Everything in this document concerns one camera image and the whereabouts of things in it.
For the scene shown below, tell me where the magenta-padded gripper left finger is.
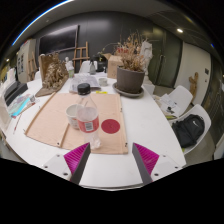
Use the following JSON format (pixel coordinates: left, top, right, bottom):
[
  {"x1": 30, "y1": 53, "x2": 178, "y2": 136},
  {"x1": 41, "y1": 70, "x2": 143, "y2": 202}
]
[{"x1": 42, "y1": 142, "x2": 92, "y2": 185}]

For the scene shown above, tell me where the flat round red coaster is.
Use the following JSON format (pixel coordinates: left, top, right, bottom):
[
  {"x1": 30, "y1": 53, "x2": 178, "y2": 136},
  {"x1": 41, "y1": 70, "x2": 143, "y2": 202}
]
[{"x1": 100, "y1": 118, "x2": 121, "y2": 135}]

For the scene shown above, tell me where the clear red-labelled drink bottle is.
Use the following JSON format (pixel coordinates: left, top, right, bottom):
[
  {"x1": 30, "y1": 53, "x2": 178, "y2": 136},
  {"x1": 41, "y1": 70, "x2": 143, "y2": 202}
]
[{"x1": 75, "y1": 83, "x2": 102, "y2": 150}]

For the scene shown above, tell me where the white chair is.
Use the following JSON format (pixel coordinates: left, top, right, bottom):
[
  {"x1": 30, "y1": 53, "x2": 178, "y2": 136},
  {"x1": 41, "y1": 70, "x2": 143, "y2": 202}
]
[
  {"x1": 166, "y1": 85, "x2": 194, "y2": 116},
  {"x1": 168, "y1": 103, "x2": 212, "y2": 156},
  {"x1": 79, "y1": 60, "x2": 98, "y2": 74}
]

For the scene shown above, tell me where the white plaster statue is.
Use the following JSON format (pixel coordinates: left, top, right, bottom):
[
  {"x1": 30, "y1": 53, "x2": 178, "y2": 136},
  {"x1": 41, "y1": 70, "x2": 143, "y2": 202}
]
[{"x1": 139, "y1": 41, "x2": 154, "y2": 81}]

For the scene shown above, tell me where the dark grey bottle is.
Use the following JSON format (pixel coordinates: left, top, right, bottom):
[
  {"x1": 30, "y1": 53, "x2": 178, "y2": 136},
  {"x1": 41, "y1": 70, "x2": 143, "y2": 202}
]
[{"x1": 89, "y1": 59, "x2": 98, "y2": 76}]

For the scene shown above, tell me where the dried plant in grey pot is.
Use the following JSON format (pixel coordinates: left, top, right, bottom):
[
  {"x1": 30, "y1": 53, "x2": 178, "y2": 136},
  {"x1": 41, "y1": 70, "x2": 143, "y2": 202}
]
[{"x1": 109, "y1": 31, "x2": 149, "y2": 94}]

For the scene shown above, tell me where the cardboard box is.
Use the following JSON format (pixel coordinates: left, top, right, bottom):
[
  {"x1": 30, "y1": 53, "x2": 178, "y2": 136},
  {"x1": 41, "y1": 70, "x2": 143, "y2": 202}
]
[{"x1": 101, "y1": 53, "x2": 125, "y2": 80}]

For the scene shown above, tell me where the white cabinet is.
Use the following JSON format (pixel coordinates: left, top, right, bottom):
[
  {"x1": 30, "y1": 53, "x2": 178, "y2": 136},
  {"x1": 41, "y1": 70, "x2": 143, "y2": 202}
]
[{"x1": 16, "y1": 38, "x2": 38, "y2": 84}]

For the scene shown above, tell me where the stack of papers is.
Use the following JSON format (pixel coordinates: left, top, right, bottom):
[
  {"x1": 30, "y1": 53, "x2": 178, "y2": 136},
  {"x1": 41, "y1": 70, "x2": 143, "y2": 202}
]
[{"x1": 154, "y1": 93, "x2": 181, "y2": 119}]

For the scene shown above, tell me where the colourful booklet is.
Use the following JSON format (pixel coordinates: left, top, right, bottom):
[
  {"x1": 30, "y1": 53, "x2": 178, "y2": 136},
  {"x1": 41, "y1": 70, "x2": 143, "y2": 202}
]
[{"x1": 8, "y1": 93, "x2": 37, "y2": 118}]

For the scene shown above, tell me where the black backpack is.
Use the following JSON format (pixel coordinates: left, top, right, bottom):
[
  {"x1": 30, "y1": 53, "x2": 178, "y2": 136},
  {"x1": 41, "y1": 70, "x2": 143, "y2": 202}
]
[{"x1": 171, "y1": 114, "x2": 205, "y2": 149}]

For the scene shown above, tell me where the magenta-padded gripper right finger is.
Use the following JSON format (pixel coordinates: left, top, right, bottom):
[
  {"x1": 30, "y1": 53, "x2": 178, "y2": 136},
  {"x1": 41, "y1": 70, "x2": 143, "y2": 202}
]
[{"x1": 131, "y1": 142, "x2": 184, "y2": 185}]

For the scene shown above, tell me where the wooden figure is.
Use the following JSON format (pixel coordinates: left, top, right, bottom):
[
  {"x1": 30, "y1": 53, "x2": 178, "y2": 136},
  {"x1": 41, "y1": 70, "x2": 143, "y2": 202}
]
[{"x1": 188, "y1": 72, "x2": 200, "y2": 99}]

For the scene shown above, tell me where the grey plant saucer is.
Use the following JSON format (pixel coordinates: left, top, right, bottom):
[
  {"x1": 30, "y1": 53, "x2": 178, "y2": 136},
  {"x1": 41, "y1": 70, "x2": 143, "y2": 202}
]
[{"x1": 112, "y1": 82, "x2": 145, "y2": 99}]

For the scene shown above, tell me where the white spray bottle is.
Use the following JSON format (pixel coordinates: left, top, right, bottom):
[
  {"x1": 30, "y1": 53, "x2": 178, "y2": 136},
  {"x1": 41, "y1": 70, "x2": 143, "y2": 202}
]
[{"x1": 65, "y1": 57, "x2": 76, "y2": 79}]

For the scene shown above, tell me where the beige table mat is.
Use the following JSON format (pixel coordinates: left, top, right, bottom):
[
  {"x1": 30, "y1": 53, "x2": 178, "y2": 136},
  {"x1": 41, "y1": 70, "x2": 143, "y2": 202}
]
[{"x1": 24, "y1": 91, "x2": 129, "y2": 155}]

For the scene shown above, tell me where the black wall screen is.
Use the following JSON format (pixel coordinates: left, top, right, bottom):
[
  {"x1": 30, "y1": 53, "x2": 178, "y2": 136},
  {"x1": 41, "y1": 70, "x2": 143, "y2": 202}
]
[{"x1": 38, "y1": 24, "x2": 80, "y2": 56}]

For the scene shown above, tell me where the white mug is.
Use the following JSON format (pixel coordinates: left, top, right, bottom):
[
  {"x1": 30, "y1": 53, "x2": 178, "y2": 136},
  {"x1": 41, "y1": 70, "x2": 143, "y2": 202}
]
[{"x1": 65, "y1": 103, "x2": 83, "y2": 130}]

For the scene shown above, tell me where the clear bag of papers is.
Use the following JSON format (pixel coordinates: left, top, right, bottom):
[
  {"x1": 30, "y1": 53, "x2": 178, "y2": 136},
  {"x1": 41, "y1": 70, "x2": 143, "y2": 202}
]
[{"x1": 68, "y1": 73, "x2": 102, "y2": 94}]

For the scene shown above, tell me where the small white cup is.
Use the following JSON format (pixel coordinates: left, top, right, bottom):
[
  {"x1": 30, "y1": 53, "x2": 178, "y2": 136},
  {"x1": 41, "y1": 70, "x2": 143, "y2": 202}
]
[{"x1": 98, "y1": 77, "x2": 109, "y2": 87}]

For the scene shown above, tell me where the black desktop device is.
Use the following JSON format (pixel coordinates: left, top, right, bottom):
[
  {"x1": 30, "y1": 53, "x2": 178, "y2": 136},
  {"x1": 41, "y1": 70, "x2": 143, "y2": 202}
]
[{"x1": 3, "y1": 80, "x2": 29, "y2": 107}]

